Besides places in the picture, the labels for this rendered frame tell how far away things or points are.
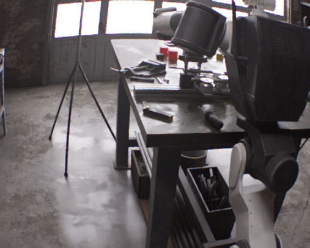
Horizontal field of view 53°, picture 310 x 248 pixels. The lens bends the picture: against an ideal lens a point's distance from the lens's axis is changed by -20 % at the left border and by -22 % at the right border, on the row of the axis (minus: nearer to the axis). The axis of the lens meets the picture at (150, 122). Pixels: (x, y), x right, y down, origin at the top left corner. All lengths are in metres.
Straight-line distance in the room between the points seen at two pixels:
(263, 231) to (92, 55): 3.70
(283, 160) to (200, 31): 0.41
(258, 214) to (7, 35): 3.87
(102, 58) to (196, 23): 3.56
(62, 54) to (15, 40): 0.75
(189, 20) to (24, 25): 3.54
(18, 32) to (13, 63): 0.42
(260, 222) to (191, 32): 0.61
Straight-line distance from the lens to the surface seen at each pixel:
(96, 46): 4.45
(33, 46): 4.40
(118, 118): 2.54
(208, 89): 1.38
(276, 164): 0.96
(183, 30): 0.98
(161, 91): 1.42
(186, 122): 1.23
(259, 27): 0.89
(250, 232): 1.10
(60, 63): 4.51
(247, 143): 1.08
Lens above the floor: 1.35
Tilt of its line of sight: 23 degrees down
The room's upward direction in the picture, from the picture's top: 4 degrees clockwise
